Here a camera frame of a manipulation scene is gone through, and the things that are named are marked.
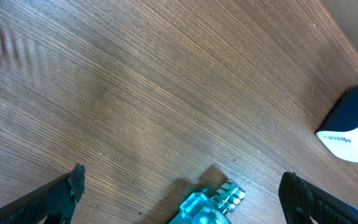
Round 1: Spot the blue mouthwash bottle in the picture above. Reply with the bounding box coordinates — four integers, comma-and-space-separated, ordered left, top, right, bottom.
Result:
169, 179, 247, 224

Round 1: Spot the white barcode scanner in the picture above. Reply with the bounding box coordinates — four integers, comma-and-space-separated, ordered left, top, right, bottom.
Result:
316, 85, 358, 163

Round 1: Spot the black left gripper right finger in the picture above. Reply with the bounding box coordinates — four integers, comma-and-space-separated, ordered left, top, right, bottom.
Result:
278, 172, 358, 224

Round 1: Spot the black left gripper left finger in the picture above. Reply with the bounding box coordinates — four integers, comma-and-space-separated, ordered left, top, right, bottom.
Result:
0, 163, 85, 224

